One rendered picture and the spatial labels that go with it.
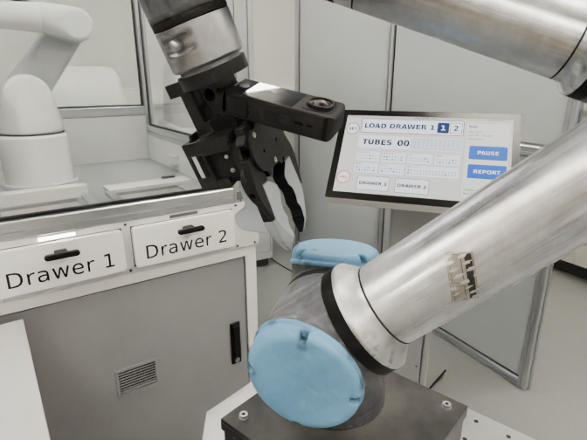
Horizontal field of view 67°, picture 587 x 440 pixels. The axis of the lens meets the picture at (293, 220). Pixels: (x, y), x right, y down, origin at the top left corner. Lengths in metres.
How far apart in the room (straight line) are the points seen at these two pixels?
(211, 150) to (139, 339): 0.97
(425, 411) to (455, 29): 0.48
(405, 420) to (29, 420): 0.60
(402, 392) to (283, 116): 0.45
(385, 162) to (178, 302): 0.73
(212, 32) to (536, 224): 0.32
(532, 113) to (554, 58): 1.50
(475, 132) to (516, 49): 0.90
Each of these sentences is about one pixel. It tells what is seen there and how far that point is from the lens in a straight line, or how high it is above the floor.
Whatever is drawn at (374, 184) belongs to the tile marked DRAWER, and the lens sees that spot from 1.32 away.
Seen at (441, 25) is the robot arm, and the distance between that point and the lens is 0.51.
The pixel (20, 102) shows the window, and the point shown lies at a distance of 1.16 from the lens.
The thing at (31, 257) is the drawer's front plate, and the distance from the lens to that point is 1.19.
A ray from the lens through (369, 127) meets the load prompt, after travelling 1.43.
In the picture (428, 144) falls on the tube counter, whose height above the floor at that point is 1.11.
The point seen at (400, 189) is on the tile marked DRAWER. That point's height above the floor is 1.00.
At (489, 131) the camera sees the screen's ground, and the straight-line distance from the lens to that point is 1.41.
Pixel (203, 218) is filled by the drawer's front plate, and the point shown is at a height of 0.92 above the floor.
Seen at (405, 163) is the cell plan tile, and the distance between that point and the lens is 1.35.
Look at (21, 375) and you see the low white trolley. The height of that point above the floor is 0.76.
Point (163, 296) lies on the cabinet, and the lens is 1.35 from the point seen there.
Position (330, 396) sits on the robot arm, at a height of 1.02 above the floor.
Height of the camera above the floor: 1.30
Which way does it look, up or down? 18 degrees down
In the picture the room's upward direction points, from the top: straight up
